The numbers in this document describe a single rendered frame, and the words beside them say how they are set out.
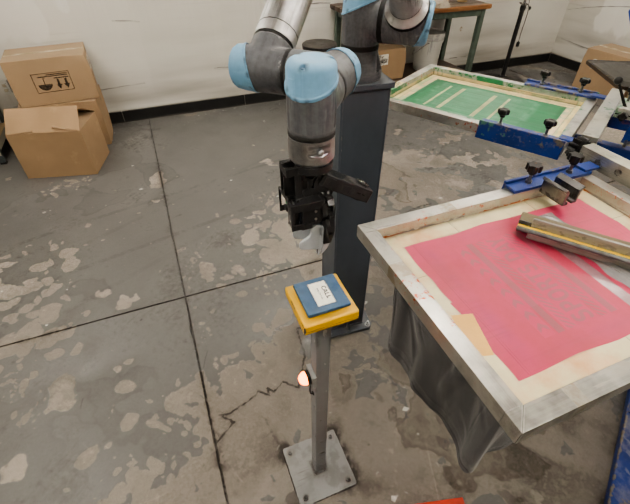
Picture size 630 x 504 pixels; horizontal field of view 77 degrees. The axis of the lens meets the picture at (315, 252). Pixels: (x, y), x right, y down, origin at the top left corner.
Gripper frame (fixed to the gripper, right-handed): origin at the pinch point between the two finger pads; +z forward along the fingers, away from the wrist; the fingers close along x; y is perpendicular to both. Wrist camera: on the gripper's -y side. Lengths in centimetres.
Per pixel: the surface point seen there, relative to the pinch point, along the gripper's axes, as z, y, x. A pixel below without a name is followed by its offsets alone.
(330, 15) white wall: 33, -162, -368
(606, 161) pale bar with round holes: 7, -99, -13
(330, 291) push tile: 13.2, -2.1, 0.3
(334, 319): 15.2, -0.4, 6.4
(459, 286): 14.8, -31.0, 8.5
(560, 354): 15, -38, 31
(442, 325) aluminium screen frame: 11.3, -18.3, 18.6
